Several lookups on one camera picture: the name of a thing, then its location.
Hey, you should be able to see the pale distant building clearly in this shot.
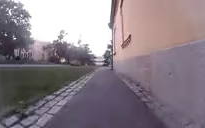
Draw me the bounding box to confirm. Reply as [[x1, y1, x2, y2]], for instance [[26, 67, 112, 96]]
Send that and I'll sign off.
[[93, 55, 106, 66]]

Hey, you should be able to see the distant small tree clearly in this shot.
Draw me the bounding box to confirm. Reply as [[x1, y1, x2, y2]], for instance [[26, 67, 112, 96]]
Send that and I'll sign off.
[[102, 43, 114, 67]]

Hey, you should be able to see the group of trees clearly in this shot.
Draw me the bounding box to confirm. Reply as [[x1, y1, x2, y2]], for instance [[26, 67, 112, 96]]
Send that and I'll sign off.
[[43, 29, 96, 66]]

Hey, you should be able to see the grey asphalt road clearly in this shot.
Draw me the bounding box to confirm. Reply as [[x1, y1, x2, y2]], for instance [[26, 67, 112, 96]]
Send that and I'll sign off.
[[43, 67, 168, 128]]

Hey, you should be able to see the cobblestone strip beside grass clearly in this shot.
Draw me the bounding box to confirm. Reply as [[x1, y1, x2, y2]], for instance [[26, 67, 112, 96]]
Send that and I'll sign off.
[[0, 68, 100, 128]]

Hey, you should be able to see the pale pink building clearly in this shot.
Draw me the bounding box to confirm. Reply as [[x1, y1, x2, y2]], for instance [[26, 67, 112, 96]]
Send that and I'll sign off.
[[13, 39, 53, 63]]

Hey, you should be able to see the orange building with grey base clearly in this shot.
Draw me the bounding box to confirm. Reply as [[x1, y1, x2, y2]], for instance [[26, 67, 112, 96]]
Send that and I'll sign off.
[[108, 0, 205, 128]]

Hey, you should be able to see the green grass field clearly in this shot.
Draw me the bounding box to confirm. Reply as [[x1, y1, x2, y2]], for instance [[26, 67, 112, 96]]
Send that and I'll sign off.
[[0, 65, 98, 118]]

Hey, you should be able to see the pale road beyond grass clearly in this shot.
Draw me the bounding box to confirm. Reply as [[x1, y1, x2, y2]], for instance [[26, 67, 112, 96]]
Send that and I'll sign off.
[[0, 63, 75, 69]]

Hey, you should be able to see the big dark tree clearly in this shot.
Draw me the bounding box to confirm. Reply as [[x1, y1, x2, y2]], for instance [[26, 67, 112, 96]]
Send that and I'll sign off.
[[0, 0, 35, 63]]

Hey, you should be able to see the cobblestone strip along wall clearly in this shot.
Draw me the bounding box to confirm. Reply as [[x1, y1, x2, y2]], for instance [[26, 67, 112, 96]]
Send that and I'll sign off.
[[114, 71, 192, 128]]

